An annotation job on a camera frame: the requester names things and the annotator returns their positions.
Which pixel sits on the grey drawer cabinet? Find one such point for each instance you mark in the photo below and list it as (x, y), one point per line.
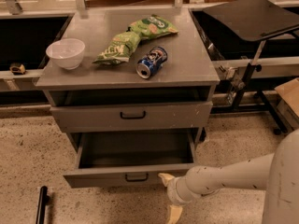
(187, 76)

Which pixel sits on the black tray stand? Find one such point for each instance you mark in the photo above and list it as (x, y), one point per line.
(260, 40)

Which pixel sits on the metal clamp bracket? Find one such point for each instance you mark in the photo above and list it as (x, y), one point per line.
(235, 80)

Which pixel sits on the white bowl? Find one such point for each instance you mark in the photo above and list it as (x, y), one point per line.
(66, 53)

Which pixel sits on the grey top drawer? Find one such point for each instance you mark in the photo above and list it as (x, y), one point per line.
(111, 118)

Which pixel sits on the black bar on floor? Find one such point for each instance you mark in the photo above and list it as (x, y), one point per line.
(41, 206)

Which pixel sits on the yellow tape measure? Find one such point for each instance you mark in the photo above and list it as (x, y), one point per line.
(17, 69)

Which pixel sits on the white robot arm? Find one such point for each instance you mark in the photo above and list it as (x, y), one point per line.
(277, 174)

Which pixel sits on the green chip bag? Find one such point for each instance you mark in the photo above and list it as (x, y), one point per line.
(123, 45)

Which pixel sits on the grey drawer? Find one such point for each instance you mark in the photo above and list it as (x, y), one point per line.
(111, 118)
(114, 159)

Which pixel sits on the blue soda can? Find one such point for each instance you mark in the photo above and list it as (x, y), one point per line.
(150, 64)

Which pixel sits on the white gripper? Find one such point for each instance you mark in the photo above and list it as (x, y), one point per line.
(173, 191)

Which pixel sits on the cardboard box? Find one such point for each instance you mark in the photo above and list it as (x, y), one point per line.
(288, 106)

